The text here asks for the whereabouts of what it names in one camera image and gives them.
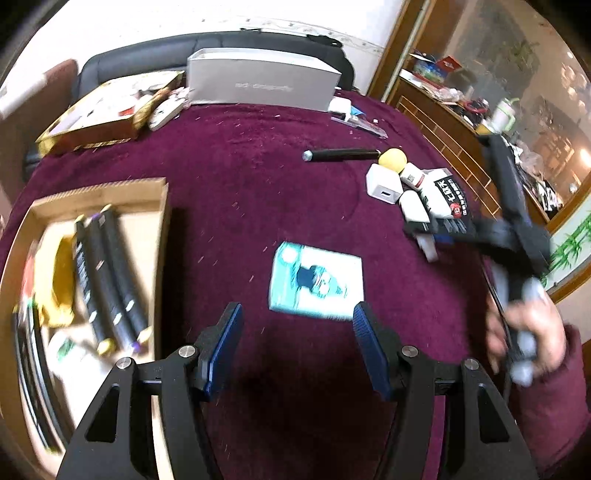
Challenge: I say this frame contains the small white bottle red label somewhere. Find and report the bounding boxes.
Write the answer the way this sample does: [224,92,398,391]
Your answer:
[399,167,426,190]

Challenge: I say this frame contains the pile of assorted small items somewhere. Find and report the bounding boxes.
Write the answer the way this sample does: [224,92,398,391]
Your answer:
[401,45,565,223]

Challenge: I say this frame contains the teal tissue pack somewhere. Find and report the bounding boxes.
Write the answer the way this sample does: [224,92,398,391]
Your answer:
[268,241,366,322]

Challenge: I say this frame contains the large white bottle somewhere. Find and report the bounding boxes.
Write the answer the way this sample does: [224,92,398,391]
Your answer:
[398,189,433,227]

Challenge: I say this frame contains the bamboo picture panel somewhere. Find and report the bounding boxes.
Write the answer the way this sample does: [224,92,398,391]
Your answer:
[544,220,591,288]

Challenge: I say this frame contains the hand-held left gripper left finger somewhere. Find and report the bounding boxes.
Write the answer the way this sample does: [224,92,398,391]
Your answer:
[57,302,245,480]

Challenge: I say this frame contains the black snack packet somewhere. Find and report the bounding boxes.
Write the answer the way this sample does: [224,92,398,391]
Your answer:
[415,168,479,241]

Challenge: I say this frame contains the black marker purple end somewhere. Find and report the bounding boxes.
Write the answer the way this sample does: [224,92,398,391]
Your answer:
[87,213,140,354]

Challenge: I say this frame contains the clear plastic tube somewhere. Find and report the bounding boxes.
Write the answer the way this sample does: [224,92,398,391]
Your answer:
[329,115,389,138]

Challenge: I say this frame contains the white bottle green label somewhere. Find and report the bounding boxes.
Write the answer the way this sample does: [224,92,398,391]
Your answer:
[48,329,100,384]

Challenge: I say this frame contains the black marker green cap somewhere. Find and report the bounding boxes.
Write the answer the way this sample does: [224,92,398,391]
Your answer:
[13,297,64,456]

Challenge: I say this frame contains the black cable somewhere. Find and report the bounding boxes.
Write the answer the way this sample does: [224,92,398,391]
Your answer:
[479,262,514,352]

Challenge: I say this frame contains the gold foil packet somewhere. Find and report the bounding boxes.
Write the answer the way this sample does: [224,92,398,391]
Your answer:
[36,234,78,327]

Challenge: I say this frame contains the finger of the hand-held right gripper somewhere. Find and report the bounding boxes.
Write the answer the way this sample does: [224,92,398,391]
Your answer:
[403,220,486,250]

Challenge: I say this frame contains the wooden wall cabinet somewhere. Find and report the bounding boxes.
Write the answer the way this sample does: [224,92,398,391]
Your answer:
[367,0,591,305]

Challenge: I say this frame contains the black marker silver end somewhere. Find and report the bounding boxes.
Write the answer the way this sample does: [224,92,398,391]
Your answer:
[302,147,382,164]

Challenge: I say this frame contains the maroon velvet tablecloth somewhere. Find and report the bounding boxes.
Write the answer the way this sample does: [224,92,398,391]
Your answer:
[0,90,555,480]

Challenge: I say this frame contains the grey cardboard box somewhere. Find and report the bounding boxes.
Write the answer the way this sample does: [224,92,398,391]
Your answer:
[185,47,343,113]

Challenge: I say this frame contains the person's right hand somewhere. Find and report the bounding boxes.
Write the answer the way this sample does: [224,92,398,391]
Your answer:
[486,288,568,376]

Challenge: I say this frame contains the black leather sofa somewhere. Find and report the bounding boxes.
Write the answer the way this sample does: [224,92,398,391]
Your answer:
[76,30,356,105]

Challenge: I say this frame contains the cardboard tray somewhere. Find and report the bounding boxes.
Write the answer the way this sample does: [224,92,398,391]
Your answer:
[0,177,172,480]

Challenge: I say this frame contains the white spray bottle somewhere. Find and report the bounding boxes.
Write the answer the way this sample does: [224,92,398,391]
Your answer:
[417,232,441,264]

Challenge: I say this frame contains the gold box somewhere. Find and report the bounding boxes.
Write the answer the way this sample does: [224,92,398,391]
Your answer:
[36,71,186,156]

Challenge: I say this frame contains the white charger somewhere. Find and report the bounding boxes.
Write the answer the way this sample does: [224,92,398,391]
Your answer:
[365,163,404,204]

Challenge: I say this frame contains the person's right forearm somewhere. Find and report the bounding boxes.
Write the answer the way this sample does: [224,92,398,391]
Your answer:
[503,323,591,479]

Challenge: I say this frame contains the yellow ball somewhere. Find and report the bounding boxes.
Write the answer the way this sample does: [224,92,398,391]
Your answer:
[378,148,408,174]

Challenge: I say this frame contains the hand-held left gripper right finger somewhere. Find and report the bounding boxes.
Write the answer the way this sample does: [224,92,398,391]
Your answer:
[352,301,542,480]

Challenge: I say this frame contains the brown armchair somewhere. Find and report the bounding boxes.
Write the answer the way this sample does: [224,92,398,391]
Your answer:
[0,58,80,154]

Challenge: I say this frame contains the white green cup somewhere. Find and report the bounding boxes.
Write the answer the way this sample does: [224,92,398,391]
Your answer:
[489,99,517,133]

